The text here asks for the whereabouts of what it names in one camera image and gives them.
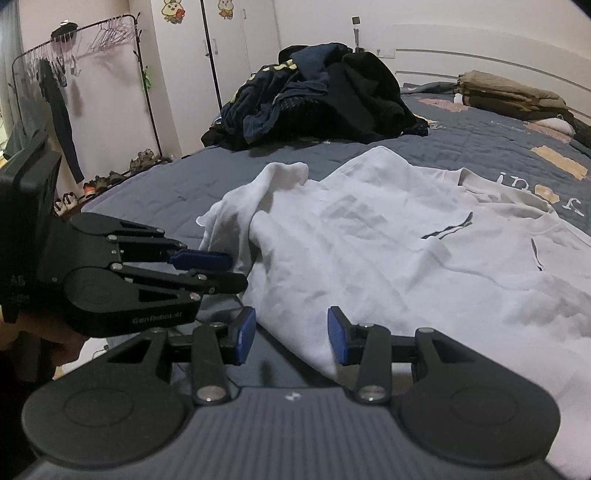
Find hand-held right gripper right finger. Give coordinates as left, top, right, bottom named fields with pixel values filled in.
left=327, top=305, right=467, bottom=407

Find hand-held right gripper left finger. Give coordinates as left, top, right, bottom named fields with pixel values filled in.
left=104, top=305, right=257, bottom=407

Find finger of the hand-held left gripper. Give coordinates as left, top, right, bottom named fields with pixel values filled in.
left=110, top=220, right=234, bottom=273
left=111, top=263, right=249, bottom=303

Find white shirt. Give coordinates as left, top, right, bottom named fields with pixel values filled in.
left=196, top=145, right=591, bottom=407

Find black clothes rack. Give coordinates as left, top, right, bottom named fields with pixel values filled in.
left=9, top=13, right=164, bottom=160

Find pile of dark unfolded clothes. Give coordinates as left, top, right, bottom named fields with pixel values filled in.
left=201, top=42, right=430, bottom=151

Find person's left hand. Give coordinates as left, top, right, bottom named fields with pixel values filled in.
left=0, top=318, right=90, bottom=370

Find grey printed quilt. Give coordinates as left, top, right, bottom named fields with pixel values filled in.
left=81, top=83, right=591, bottom=393

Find brown shoes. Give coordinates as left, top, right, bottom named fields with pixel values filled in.
left=95, top=171, right=130, bottom=188

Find dark hanging garment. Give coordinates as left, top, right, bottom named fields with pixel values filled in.
left=38, top=58, right=86, bottom=183

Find camouflage boots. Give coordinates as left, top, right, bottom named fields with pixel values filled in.
left=128, top=148, right=172, bottom=175

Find black hat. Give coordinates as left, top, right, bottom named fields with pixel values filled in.
left=51, top=21, right=79, bottom=44

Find white wardrobe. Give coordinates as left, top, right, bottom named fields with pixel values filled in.
left=150, top=0, right=282, bottom=158

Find folded khaki blanket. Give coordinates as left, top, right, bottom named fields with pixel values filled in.
left=455, top=70, right=571, bottom=123

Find white pillow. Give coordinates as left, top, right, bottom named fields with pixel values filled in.
left=536, top=115, right=578, bottom=137

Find white bed headboard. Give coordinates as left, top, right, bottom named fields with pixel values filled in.
left=383, top=23, right=591, bottom=134

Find row of wire hangers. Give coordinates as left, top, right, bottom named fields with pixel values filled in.
left=21, top=16, right=134, bottom=88

